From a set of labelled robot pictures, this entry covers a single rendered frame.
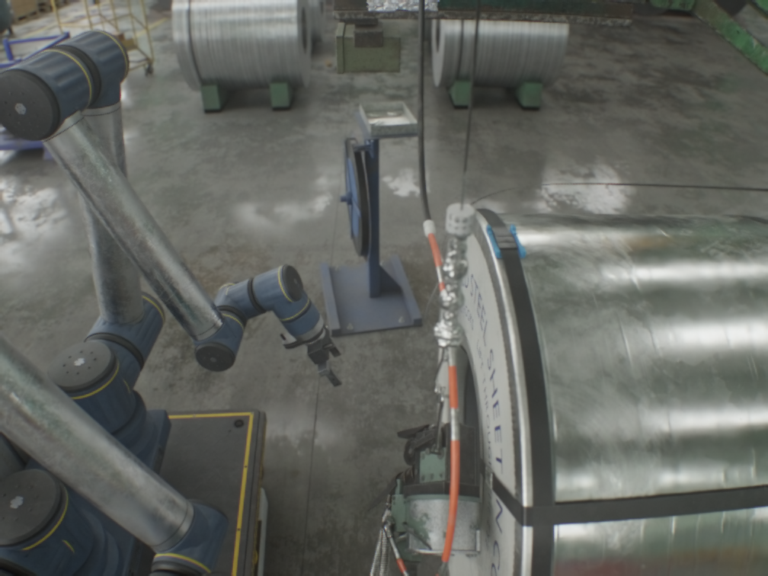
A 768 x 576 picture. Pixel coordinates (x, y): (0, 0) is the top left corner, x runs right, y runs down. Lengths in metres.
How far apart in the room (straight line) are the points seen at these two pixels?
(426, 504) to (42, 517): 0.83
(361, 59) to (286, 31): 3.97
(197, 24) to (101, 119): 4.53
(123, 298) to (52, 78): 0.74
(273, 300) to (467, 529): 0.80
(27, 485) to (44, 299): 2.37
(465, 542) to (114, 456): 0.62
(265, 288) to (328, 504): 1.05
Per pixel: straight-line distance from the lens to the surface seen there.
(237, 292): 1.54
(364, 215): 2.46
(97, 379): 1.60
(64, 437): 0.90
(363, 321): 2.91
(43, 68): 1.23
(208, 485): 1.94
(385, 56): 1.76
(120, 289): 1.70
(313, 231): 3.71
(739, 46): 1.66
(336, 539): 2.16
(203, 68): 6.01
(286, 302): 1.49
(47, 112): 1.20
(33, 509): 1.39
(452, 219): 0.69
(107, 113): 1.44
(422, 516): 1.05
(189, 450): 2.04
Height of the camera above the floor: 1.93
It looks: 38 degrees down
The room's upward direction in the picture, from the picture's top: straight up
